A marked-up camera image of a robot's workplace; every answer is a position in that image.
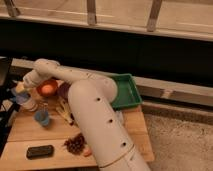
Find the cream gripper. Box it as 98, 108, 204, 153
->
15, 70, 42, 94

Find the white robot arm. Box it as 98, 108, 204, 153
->
16, 59, 151, 171

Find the white plastic cup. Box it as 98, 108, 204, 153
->
22, 97, 38, 112

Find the blue plastic cup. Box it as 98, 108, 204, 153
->
34, 110, 50, 126

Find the orange bowl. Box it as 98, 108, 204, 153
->
36, 79, 58, 97

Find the orange ball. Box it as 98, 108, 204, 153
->
42, 85, 54, 95

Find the purple bowl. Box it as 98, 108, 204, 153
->
57, 82, 70, 100

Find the yellow banana toy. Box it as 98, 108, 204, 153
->
56, 99, 74, 125

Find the wooden board table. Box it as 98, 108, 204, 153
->
0, 79, 155, 171

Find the black rectangular block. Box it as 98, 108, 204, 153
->
26, 145, 54, 160

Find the brown grape bunch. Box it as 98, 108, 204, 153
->
64, 133, 86, 155

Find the orange carrot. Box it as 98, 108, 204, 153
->
83, 148, 92, 157

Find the crumpled light blue cloth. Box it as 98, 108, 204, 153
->
116, 111, 125, 125

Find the green plastic tray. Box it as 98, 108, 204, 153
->
111, 74, 142, 110

